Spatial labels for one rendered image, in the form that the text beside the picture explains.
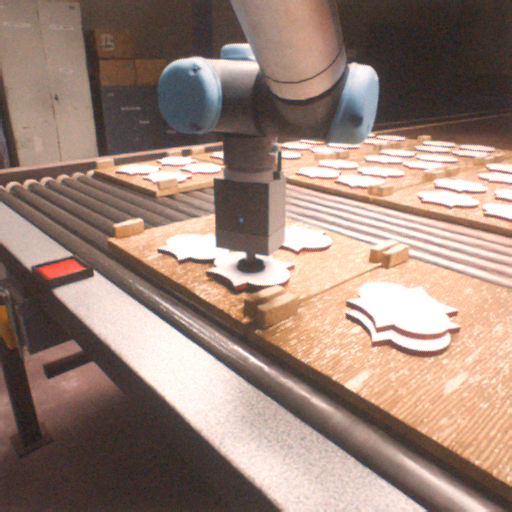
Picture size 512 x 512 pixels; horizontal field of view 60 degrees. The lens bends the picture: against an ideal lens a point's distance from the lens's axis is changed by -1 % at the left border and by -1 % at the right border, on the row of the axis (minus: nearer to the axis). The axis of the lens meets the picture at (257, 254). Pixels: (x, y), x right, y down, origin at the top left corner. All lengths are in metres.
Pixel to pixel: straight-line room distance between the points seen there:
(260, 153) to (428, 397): 0.35
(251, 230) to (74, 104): 4.60
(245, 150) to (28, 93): 4.53
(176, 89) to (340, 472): 0.39
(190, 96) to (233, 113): 0.05
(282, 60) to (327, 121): 0.08
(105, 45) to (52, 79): 0.70
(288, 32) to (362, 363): 0.33
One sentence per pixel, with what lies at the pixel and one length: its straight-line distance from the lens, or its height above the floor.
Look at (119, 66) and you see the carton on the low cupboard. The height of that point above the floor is 1.32.
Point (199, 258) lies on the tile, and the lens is 0.73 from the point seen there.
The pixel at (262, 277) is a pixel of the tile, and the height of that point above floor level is 0.95.
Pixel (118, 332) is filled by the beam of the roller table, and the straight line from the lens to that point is 0.61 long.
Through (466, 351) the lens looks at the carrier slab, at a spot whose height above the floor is 0.94.
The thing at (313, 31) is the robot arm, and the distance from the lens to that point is 0.37.
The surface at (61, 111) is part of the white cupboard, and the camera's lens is 5.12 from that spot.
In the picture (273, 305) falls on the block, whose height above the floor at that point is 0.96.
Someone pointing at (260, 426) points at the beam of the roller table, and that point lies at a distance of 0.45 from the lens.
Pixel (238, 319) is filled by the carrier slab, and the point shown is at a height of 0.94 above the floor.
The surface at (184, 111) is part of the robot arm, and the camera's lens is 0.48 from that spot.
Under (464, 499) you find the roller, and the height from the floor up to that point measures 0.92.
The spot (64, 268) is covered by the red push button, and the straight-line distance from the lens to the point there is 0.79.
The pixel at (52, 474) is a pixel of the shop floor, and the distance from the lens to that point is 1.77.
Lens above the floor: 1.22
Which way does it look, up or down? 22 degrees down
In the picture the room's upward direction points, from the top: straight up
